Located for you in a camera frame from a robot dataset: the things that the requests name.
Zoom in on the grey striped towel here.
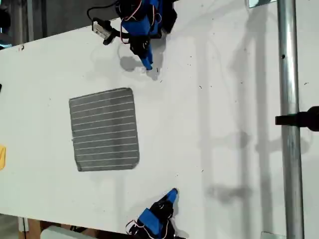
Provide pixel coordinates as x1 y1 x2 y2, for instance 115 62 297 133
68 87 141 172

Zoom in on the wooden table leg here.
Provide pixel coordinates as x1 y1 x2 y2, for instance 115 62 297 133
25 219 42 239

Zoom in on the yellow object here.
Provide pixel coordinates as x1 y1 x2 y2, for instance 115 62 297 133
0 144 7 171

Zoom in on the black camera stalk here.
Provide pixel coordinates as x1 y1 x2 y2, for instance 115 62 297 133
103 27 121 46

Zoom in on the small wrist camera box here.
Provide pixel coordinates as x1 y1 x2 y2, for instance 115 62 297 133
92 17 112 38

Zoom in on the black camera cable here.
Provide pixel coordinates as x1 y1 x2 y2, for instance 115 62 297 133
86 0 119 21

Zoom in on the steel post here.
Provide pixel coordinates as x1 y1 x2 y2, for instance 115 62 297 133
277 0 305 239

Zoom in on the black post clamp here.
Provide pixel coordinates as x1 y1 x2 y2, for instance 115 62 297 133
275 106 319 131

